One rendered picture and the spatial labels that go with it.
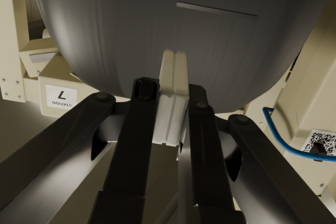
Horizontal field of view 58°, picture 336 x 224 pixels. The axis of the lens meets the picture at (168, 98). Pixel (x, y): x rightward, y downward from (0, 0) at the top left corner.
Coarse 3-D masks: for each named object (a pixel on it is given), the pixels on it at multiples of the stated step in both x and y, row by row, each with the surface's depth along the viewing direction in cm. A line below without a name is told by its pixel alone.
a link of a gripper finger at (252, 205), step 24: (240, 120) 13; (240, 144) 12; (264, 144) 12; (240, 168) 12; (264, 168) 10; (288, 168) 11; (240, 192) 12; (264, 192) 10; (288, 192) 10; (312, 192) 10; (264, 216) 10; (288, 216) 9; (312, 216) 9
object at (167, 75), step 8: (168, 56) 19; (168, 64) 17; (160, 72) 17; (168, 72) 16; (160, 80) 15; (168, 80) 15; (160, 88) 15; (168, 88) 14; (160, 96) 14; (168, 96) 14; (160, 104) 14; (168, 104) 14; (160, 112) 15; (168, 112) 15; (160, 120) 15; (160, 128) 15; (160, 136) 15
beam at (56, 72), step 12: (60, 60) 94; (48, 72) 88; (60, 72) 89; (60, 84) 87; (72, 84) 87; (84, 84) 87; (84, 96) 89; (48, 108) 92; (60, 108) 92; (240, 108) 89
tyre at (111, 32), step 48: (48, 0) 29; (96, 0) 27; (144, 0) 26; (192, 0) 26; (240, 0) 25; (288, 0) 25; (96, 48) 32; (144, 48) 30; (192, 48) 29; (240, 48) 28; (288, 48) 30; (240, 96) 36
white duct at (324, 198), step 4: (324, 188) 120; (328, 188) 118; (324, 192) 118; (328, 192) 117; (324, 196) 117; (328, 196) 117; (324, 200) 117; (328, 200) 116; (332, 200) 115; (324, 204) 117; (328, 204) 116; (332, 204) 115; (328, 208) 116; (332, 208) 115; (332, 212) 116
